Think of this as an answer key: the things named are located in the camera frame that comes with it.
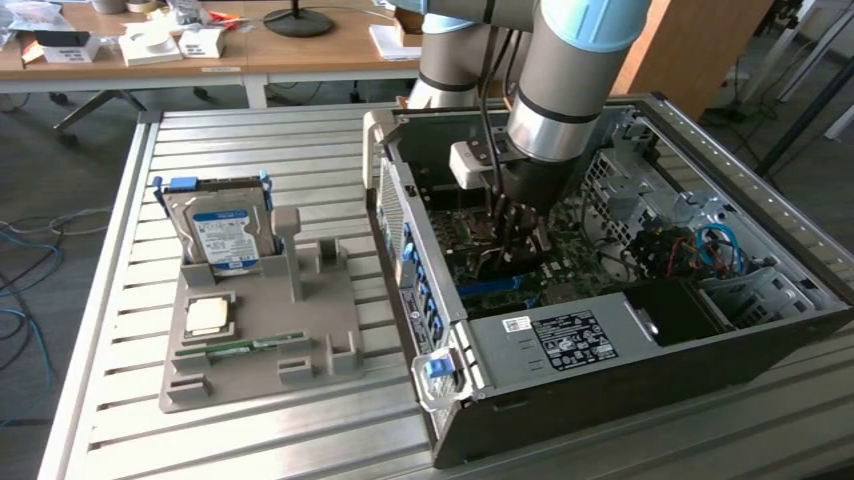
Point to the black round lamp base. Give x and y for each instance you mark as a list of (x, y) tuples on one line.
[(298, 24)]

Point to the white box with tape roll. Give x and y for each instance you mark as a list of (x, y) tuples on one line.
[(150, 47)]

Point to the white labelled cardboard box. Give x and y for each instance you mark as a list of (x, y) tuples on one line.
[(70, 54)]

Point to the hard disk in blue caddy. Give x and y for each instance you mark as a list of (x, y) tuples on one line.
[(221, 235)]

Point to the loose green RAM stick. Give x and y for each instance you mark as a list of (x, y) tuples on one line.
[(254, 344)]

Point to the brown cardboard box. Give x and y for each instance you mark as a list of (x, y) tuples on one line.
[(407, 22)]

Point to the white paper stack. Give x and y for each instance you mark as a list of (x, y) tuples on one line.
[(397, 47)]

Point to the small white printed box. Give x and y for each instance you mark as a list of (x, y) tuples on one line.
[(201, 44)]

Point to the CPU socket with metal frame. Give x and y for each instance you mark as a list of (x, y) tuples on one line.
[(477, 225)]

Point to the small metal disk bay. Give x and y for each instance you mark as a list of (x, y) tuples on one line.
[(768, 300)]

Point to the black flat device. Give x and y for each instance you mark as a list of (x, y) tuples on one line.
[(62, 39)]

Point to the beige tape roll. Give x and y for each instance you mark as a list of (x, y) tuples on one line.
[(142, 5)]

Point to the orange packet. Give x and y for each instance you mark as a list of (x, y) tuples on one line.
[(227, 21)]

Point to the grey plastic parts rack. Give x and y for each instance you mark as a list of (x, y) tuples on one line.
[(267, 305)]

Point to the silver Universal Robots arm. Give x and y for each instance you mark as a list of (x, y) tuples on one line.
[(568, 75)]

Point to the grey cup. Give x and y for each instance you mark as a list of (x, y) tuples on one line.
[(108, 5)]

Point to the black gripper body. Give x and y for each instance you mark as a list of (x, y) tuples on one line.
[(537, 182)]

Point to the dark metal post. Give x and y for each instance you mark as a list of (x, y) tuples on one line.
[(801, 125)]

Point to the blue expansion slot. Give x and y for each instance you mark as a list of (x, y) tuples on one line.
[(487, 287)]

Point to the open black PC case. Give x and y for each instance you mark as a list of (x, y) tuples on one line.
[(601, 400)]

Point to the blue case release tab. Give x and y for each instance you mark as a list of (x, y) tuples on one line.
[(441, 369)]

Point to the clear plastic bag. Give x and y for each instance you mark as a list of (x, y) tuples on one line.
[(27, 14)]

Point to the grey power supply unit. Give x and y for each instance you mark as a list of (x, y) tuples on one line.
[(494, 350)]

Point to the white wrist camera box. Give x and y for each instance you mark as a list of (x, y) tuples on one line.
[(470, 167)]

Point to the wooden desk with wheeled legs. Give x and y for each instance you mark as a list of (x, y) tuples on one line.
[(100, 70)]

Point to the blue slot retention latch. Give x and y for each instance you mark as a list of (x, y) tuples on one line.
[(430, 307), (409, 242), (421, 277), (438, 334)]

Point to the perforated metal disk bay cage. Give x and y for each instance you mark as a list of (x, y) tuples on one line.
[(628, 200)]

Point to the green motherboard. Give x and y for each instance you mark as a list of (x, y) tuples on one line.
[(581, 250)]

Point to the white desk leg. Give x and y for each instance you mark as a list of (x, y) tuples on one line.
[(780, 50)]

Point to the CPU chip with metal lid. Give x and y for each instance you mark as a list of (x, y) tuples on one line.
[(206, 316)]

